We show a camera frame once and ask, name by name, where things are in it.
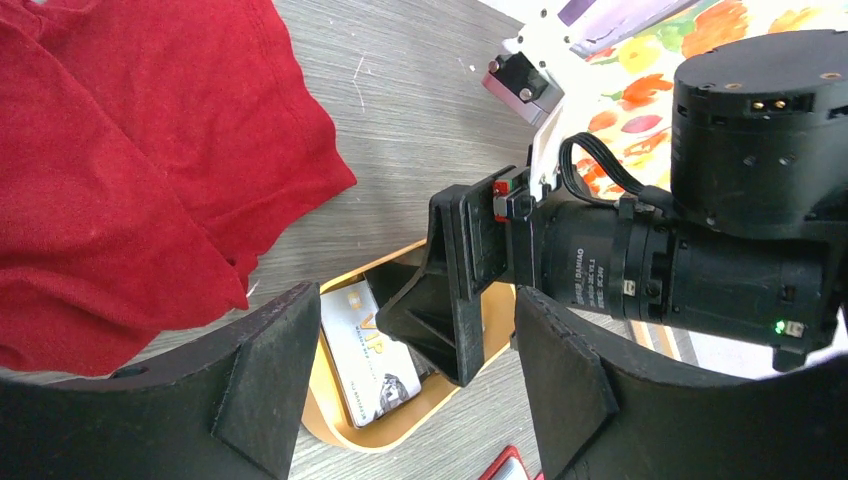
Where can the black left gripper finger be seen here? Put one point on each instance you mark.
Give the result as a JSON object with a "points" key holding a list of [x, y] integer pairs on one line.
{"points": [[227, 405]]}

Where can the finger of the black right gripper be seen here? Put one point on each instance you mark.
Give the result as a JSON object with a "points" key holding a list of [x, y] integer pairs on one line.
{"points": [[438, 312]]}

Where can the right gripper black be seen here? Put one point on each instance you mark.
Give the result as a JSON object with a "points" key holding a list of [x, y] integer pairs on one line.
{"points": [[604, 407]]}

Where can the white VIP card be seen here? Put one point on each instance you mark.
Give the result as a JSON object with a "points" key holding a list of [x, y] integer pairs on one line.
{"points": [[376, 374]]}

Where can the red card holder wallet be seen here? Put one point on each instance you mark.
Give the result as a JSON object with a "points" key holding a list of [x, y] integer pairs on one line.
{"points": [[509, 465]]}

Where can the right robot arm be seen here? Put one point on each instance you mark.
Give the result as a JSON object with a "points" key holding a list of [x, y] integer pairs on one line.
{"points": [[663, 334]]}

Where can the red cloth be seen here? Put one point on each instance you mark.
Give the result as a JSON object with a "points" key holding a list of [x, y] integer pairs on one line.
{"points": [[151, 152]]}

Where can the floral fabric bag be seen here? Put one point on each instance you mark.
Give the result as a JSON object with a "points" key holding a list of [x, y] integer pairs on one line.
{"points": [[633, 113]]}

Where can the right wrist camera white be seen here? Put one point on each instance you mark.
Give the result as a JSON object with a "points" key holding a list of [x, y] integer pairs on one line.
{"points": [[544, 73]]}

